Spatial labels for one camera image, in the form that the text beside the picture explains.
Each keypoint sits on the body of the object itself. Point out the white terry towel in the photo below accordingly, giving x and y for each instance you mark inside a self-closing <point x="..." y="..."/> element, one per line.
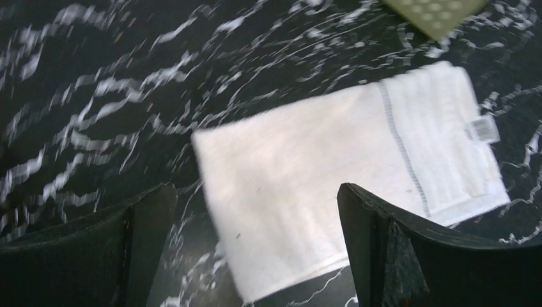
<point x="416" y="140"/>

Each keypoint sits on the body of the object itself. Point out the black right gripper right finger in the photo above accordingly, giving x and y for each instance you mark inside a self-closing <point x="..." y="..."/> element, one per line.
<point x="398" y="258"/>

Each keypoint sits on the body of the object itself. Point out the green perforated plastic basket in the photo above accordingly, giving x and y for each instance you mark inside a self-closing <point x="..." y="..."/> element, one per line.
<point x="435" y="18"/>

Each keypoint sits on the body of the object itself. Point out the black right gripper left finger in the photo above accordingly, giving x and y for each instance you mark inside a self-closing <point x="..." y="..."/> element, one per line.
<point x="107" y="258"/>

